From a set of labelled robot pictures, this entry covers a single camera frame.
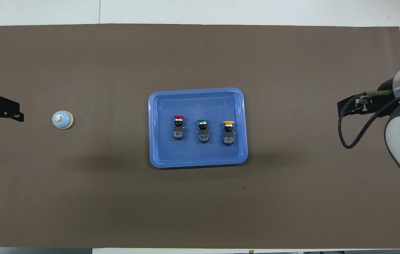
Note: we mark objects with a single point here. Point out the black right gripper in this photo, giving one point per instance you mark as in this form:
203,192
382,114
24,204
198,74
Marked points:
379,102

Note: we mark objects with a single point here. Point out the yellow mushroom push button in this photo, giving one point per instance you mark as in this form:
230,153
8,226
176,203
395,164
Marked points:
228,137

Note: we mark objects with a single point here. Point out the green mushroom push button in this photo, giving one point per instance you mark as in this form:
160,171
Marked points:
203,134

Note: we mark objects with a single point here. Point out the red mushroom push button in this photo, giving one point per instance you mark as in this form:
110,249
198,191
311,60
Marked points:
178,131

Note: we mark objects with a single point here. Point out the light blue service bell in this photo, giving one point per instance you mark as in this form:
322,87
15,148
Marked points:
62,120

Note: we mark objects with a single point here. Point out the blue plastic tray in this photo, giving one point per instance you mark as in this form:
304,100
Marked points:
196,155

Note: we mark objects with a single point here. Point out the brown table mat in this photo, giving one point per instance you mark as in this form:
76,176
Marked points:
80,197

